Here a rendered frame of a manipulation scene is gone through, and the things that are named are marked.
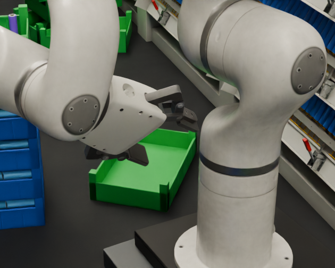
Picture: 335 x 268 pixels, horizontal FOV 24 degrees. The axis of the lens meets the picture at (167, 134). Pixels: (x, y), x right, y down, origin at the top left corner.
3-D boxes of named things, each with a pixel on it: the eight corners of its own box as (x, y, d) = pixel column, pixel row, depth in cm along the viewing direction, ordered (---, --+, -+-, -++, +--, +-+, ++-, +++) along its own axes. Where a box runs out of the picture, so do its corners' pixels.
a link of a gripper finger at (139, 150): (112, 132, 104) (144, 145, 109) (95, 144, 106) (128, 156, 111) (117, 152, 103) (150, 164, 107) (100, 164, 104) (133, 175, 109)
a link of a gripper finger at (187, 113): (176, 86, 99) (207, 102, 104) (157, 99, 101) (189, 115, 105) (182, 106, 97) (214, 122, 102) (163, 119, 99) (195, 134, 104)
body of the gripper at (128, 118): (102, 54, 94) (161, 84, 102) (46, 99, 98) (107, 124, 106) (115, 103, 90) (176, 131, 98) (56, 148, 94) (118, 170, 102)
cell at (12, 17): (19, 39, 178) (16, 12, 175) (18, 42, 177) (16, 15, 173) (10, 39, 178) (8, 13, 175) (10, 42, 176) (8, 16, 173)
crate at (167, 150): (127, 140, 218) (126, 115, 214) (197, 150, 213) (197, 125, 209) (89, 199, 193) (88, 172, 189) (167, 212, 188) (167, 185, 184)
